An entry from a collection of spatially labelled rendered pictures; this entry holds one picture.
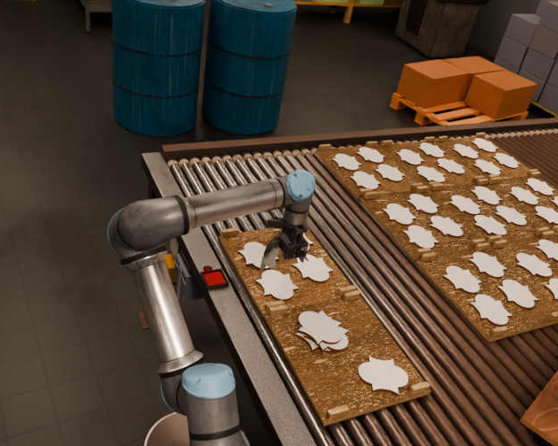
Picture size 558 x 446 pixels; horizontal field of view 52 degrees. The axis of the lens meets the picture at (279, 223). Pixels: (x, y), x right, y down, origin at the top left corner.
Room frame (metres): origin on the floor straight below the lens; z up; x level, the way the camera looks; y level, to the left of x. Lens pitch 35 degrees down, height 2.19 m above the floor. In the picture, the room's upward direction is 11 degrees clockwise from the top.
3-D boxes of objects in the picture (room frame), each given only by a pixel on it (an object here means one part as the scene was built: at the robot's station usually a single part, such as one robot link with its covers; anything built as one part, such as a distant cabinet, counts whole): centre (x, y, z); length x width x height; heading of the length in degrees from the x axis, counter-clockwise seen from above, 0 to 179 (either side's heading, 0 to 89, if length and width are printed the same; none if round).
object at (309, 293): (1.57, -0.05, 0.93); 0.41 x 0.35 x 0.02; 31
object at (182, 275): (1.60, 0.28, 0.77); 0.14 x 0.11 x 0.18; 31
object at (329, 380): (1.21, -0.26, 0.93); 0.41 x 0.35 x 0.02; 30
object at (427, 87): (5.62, -1.57, 0.22); 1.21 x 0.83 x 0.44; 133
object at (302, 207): (1.42, -0.04, 1.33); 0.09 x 0.08 x 0.11; 127
